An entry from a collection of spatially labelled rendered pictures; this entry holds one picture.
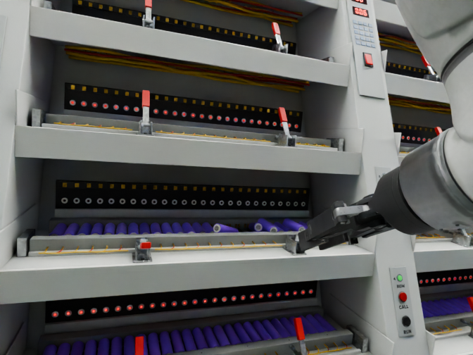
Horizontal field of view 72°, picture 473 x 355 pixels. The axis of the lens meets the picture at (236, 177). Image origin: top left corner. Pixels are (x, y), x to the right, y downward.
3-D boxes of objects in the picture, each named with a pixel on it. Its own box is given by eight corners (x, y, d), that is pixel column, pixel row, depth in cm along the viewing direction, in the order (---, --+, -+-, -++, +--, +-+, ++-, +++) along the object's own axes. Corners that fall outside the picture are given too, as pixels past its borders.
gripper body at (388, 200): (408, 227, 31) (348, 247, 39) (471, 226, 34) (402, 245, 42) (387, 156, 34) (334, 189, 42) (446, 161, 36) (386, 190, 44)
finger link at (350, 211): (397, 214, 37) (364, 212, 34) (361, 226, 41) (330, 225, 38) (391, 194, 37) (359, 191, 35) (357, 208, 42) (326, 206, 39)
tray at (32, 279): (372, 276, 62) (379, 227, 61) (-4, 305, 42) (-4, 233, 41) (314, 243, 81) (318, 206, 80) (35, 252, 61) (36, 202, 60)
